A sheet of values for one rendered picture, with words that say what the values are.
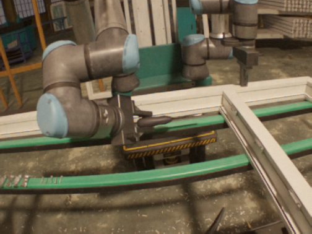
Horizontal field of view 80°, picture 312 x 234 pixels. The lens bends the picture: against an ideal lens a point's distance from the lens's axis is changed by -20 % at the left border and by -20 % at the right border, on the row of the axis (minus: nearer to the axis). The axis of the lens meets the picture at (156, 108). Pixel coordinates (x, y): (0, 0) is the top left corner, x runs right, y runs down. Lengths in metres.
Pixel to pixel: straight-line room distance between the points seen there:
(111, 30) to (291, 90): 0.76
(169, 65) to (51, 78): 1.17
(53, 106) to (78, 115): 0.06
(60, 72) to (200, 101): 0.52
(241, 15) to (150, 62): 0.91
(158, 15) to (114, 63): 1.11
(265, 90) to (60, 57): 0.74
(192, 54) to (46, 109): 1.11
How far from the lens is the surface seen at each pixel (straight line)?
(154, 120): 0.68
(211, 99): 0.84
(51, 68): 0.51
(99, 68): 0.49
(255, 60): 0.80
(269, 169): 0.58
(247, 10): 0.78
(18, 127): 0.98
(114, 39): 0.51
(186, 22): 4.38
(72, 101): 0.47
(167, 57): 1.55
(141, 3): 1.55
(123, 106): 0.59
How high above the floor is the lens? 1.30
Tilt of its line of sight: 30 degrees down
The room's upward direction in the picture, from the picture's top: 7 degrees counter-clockwise
